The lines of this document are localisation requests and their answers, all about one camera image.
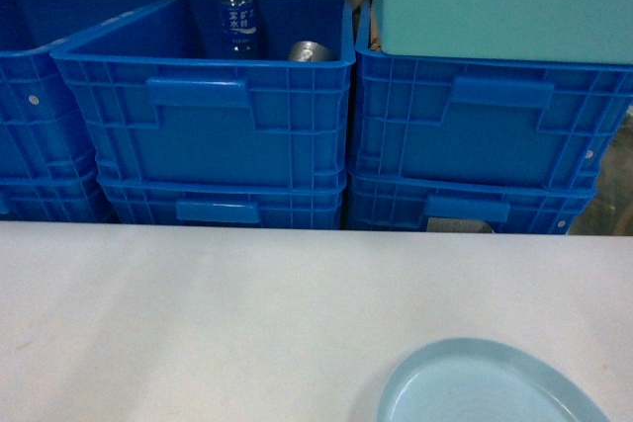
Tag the clear water bottle blue label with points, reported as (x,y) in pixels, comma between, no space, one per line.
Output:
(239,23)

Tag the blue crate lower right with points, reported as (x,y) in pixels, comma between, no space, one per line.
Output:
(403,204)

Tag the teal plastic box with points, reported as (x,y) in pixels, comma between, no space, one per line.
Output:
(587,31)

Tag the blue crate lower left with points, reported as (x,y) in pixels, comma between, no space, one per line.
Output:
(78,199)

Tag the blue crate lower middle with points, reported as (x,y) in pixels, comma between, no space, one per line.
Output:
(171,203)

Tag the silver metal can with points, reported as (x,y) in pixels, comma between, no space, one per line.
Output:
(307,51)

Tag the blue crate with bottle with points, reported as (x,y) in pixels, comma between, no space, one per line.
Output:
(163,103)

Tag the light blue round tray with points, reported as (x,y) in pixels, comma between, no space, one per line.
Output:
(471,379)

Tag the blue crate upper right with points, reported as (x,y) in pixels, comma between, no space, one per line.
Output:
(523,124)

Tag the blue crate upper left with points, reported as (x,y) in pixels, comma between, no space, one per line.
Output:
(43,134)

